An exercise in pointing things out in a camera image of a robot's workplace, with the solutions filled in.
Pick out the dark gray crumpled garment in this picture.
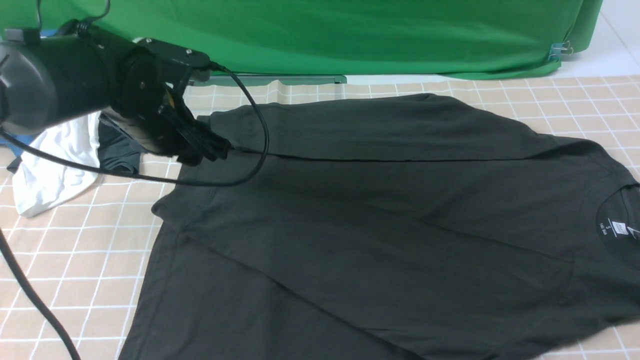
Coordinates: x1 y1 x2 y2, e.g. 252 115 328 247
7 112 145 174

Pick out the black left camera cable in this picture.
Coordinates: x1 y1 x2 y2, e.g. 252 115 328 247
0 63 271 360

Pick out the white crumpled garment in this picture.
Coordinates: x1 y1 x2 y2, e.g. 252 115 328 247
12 112 100 218

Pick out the blue crumpled garment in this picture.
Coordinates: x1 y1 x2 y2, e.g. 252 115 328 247
0 136 22 158

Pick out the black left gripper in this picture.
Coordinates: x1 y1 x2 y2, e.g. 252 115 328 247
102 52 231 167

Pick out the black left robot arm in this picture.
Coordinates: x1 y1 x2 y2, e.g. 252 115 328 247
1 19 231 166

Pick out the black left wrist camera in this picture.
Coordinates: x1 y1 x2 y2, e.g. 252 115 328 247
133 38 211 87

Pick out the beige checkered table cloth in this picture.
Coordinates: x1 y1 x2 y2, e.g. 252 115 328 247
1 74 640 360

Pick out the blue binder clip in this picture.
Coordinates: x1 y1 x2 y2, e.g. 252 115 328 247
547 40 575 62

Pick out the gray-green metal base bar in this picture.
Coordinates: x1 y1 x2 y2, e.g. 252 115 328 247
201 74 348 87

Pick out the green backdrop cloth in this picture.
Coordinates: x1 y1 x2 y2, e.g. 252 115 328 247
1 0 602 81

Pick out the dark gray long-sleeved shirt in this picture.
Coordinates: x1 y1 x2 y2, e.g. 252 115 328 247
119 93 640 360

